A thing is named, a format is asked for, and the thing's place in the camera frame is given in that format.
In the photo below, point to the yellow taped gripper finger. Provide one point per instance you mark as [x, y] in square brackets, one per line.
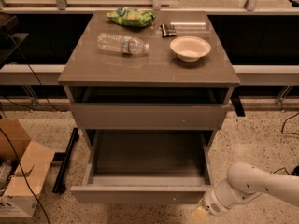
[200, 214]

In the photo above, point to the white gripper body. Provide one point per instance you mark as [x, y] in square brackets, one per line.
[211, 203]

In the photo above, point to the grey drawer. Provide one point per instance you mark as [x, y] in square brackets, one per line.
[149, 117]
[158, 167]

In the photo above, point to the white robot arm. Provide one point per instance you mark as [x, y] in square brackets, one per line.
[245, 183]

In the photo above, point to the grey drawer cabinet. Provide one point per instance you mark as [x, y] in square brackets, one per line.
[159, 77]

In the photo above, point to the black metal bar stand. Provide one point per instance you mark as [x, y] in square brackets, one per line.
[64, 158]

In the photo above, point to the white paper bowl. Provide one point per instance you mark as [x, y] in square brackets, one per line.
[190, 48]

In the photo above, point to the small black snack packet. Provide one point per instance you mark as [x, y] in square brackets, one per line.
[168, 30]

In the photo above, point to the brown cardboard box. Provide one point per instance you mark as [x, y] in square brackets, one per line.
[25, 164]

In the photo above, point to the clear plastic water bottle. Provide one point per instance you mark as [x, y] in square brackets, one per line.
[122, 44]

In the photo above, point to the green chip bag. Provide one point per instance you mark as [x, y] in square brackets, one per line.
[131, 17]

